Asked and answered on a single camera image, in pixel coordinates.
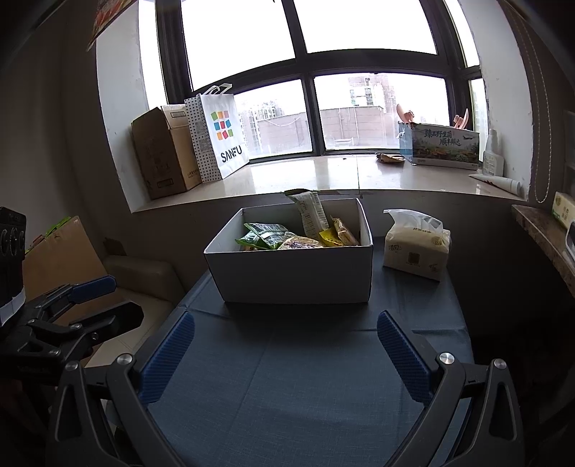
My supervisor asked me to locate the wall poster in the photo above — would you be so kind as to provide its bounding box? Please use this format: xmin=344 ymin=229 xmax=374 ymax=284
xmin=86 ymin=0 xmax=138 ymax=51

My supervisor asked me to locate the brown cardboard box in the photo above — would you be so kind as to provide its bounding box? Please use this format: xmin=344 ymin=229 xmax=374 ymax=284
xmin=131 ymin=105 xmax=203 ymax=201

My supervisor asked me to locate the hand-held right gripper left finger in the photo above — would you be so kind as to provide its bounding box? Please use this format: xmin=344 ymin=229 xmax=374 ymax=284
xmin=45 ymin=310 xmax=198 ymax=467

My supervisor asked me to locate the stone counter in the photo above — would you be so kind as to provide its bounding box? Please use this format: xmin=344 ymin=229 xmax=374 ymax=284
xmin=511 ymin=204 xmax=575 ymax=292

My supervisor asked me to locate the white tube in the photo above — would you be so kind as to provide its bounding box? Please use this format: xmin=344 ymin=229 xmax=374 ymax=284
xmin=469 ymin=173 xmax=522 ymax=195

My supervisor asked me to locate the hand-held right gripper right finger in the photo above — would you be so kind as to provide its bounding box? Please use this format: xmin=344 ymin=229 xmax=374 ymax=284
xmin=376 ymin=310 xmax=526 ymax=467

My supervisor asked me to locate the green white carton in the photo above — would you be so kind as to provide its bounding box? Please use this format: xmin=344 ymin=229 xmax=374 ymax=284
xmin=552 ymin=191 xmax=575 ymax=227

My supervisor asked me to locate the white lotion bottle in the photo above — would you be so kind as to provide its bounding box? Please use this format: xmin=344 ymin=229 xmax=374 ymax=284
xmin=482 ymin=129 xmax=505 ymax=177

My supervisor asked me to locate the light blue carton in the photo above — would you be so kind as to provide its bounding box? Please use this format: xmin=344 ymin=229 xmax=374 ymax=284
xmin=398 ymin=121 xmax=416 ymax=163

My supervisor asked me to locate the white shopping bag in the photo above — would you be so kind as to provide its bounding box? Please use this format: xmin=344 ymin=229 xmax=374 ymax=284
xmin=199 ymin=83 xmax=250 ymax=179

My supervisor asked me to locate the beige tissue pack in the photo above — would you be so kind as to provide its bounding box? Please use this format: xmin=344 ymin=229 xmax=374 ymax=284
xmin=383 ymin=208 xmax=452 ymax=282

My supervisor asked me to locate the tall white snack packet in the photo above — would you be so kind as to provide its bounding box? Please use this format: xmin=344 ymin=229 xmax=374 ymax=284
xmin=285 ymin=190 xmax=334 ymax=240

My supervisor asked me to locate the brown snack packet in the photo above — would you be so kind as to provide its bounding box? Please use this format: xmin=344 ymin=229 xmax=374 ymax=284
xmin=331 ymin=217 xmax=361 ymax=247

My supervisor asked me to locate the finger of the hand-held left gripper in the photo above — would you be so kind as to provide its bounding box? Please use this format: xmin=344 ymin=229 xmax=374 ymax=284
xmin=27 ymin=301 xmax=145 ymax=360
xmin=24 ymin=275 xmax=118 ymax=322

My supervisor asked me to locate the marble windowsill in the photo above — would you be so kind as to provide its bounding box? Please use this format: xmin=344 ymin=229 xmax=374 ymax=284
xmin=130 ymin=153 xmax=528 ymax=214

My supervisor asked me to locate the dark window frame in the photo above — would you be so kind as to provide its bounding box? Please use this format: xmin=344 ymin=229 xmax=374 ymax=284
xmin=155 ymin=0 xmax=488 ymax=160

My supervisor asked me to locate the polka-dot paper bag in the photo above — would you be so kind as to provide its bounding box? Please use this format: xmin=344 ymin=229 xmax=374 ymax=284
xmin=184 ymin=95 xmax=223 ymax=184

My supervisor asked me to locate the flat brown cardboard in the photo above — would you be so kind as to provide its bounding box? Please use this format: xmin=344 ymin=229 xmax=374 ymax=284
xmin=22 ymin=216 xmax=111 ymax=326

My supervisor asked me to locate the green printed box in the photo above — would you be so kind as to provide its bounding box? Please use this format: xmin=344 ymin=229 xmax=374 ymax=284
xmin=26 ymin=216 xmax=73 ymax=252

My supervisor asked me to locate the green snack packet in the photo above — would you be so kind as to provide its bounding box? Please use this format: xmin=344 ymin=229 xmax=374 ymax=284
xmin=236 ymin=222 xmax=289 ymax=250

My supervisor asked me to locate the landscape printed box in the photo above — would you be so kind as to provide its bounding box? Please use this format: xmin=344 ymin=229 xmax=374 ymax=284
xmin=411 ymin=122 xmax=480 ymax=170

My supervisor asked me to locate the blue tablecloth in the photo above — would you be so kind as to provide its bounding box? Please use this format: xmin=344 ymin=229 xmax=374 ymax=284
xmin=146 ymin=236 xmax=477 ymax=467

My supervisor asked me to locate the purple corn snack packet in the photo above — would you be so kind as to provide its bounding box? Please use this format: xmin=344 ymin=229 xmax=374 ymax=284
xmin=277 ymin=236 xmax=325 ymax=250

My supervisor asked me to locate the white cardboard box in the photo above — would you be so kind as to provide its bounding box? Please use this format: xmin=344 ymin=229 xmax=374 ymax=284
xmin=203 ymin=198 xmax=374 ymax=305

